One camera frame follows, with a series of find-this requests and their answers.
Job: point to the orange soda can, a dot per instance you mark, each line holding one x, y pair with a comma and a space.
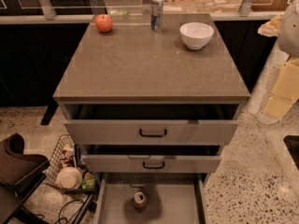
140, 200

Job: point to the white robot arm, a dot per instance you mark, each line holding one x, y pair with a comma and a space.
288, 34

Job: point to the grey drawer cabinet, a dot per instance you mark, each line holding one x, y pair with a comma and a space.
136, 65

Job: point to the bottom grey drawer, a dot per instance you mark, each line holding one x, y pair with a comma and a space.
172, 199

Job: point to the grey drawer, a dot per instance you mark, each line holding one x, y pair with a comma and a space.
153, 124
172, 199
153, 159

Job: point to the blue silver energy drink can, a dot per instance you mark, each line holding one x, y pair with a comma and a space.
156, 12

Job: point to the middle grey drawer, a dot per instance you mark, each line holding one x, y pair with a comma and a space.
153, 159

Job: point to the top grey drawer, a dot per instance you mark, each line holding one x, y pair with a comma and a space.
153, 124

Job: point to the white ceramic bowl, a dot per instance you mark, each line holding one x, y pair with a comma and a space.
195, 35

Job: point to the red apple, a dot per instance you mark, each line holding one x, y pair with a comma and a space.
104, 23

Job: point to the green snack bag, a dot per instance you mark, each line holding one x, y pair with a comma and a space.
88, 182

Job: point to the brown snack package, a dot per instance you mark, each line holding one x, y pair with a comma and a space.
67, 157

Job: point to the white lidded cup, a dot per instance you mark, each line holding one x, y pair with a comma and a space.
69, 178

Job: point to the black chair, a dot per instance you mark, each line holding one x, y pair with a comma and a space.
20, 175

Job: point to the white diagonal post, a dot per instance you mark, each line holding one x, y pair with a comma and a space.
266, 80

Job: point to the black wire basket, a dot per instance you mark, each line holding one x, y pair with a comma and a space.
54, 169

